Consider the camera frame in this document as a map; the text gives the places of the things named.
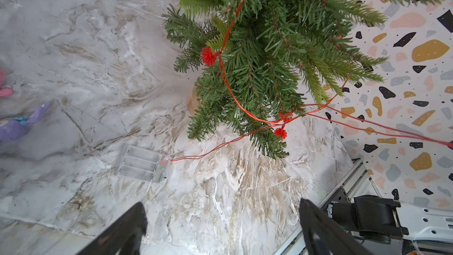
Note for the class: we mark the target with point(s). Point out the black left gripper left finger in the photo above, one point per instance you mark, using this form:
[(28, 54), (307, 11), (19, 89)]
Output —
[(123, 237)]

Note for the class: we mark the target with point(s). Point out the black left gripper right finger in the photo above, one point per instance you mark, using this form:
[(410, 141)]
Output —
[(323, 236)]

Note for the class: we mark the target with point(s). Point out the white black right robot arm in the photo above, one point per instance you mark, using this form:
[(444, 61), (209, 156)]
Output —
[(422, 230)]

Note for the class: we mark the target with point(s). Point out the small green christmas tree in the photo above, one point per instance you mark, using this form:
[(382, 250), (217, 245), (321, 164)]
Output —
[(279, 49)]

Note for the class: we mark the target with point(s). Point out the clear battery box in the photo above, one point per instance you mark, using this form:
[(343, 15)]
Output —
[(143, 165)]

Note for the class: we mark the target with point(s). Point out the purple toy figure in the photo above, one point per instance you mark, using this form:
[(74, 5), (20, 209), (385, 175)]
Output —
[(16, 128)]

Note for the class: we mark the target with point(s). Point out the pink toy figure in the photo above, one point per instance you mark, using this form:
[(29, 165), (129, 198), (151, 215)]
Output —
[(4, 92)]

